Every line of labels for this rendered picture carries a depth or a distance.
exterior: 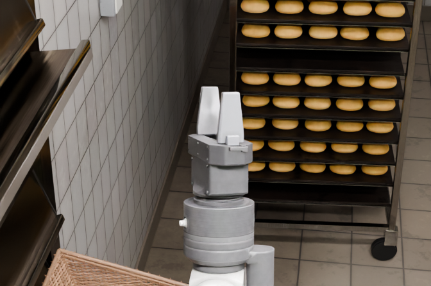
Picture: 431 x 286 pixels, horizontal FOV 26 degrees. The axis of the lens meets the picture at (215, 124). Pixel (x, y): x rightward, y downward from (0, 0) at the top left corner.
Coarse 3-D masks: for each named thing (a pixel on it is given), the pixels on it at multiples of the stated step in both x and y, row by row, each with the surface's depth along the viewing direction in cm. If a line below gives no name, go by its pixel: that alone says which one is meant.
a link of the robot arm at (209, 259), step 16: (192, 240) 114; (192, 256) 114; (208, 256) 112; (224, 256) 112; (240, 256) 113; (256, 256) 114; (272, 256) 115; (192, 272) 116; (208, 272) 114; (224, 272) 114; (240, 272) 115; (256, 272) 115; (272, 272) 116
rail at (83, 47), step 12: (84, 48) 200; (72, 60) 194; (72, 72) 191; (60, 84) 185; (48, 96) 181; (60, 96) 183; (48, 108) 177; (36, 120) 173; (24, 132) 169; (36, 132) 170; (24, 144) 165; (12, 156) 162; (24, 156) 164; (12, 168) 159; (0, 180) 155; (12, 180) 159; (0, 192) 153
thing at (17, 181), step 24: (24, 72) 197; (48, 72) 196; (0, 96) 189; (24, 96) 187; (0, 120) 179; (24, 120) 178; (48, 120) 177; (0, 144) 171; (0, 168) 163; (24, 168) 164; (0, 216) 153
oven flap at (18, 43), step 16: (0, 0) 190; (16, 0) 197; (0, 16) 188; (16, 16) 195; (32, 16) 202; (0, 32) 187; (16, 32) 193; (32, 32) 196; (0, 48) 185; (16, 48) 189; (0, 64) 184; (16, 64) 186; (0, 80) 178
